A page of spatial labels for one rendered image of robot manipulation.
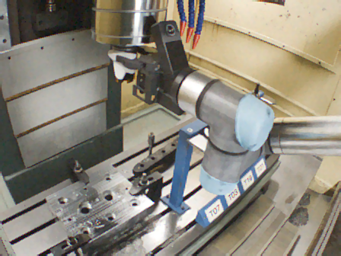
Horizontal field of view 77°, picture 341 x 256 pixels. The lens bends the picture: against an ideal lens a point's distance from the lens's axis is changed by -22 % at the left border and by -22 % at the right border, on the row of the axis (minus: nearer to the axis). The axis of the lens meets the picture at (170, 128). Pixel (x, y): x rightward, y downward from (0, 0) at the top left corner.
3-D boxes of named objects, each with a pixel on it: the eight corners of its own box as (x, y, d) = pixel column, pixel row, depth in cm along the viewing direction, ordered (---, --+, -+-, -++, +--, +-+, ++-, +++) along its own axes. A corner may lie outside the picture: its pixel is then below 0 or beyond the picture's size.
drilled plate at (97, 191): (153, 212, 85) (154, 203, 82) (83, 254, 67) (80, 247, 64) (111, 174, 97) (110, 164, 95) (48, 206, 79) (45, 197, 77)
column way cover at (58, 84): (110, 132, 125) (112, 25, 96) (25, 171, 96) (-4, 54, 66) (104, 126, 128) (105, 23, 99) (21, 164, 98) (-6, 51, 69)
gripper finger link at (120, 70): (99, 75, 56) (131, 87, 52) (99, 50, 53) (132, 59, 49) (109, 71, 58) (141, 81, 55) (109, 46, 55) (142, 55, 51)
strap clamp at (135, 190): (161, 196, 96) (164, 167, 88) (134, 213, 88) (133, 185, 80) (155, 191, 98) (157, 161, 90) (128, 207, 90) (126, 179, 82)
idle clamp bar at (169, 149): (181, 155, 117) (184, 143, 113) (139, 186, 100) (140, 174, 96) (172, 149, 119) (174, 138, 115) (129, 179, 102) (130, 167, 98)
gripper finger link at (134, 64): (110, 63, 51) (146, 75, 47) (110, 56, 50) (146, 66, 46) (125, 57, 54) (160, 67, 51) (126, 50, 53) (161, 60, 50)
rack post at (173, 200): (189, 208, 93) (205, 143, 76) (180, 216, 90) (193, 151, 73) (170, 193, 98) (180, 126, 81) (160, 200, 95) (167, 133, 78)
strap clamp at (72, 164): (94, 197, 91) (89, 168, 83) (87, 201, 89) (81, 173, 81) (76, 177, 99) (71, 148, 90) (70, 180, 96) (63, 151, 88)
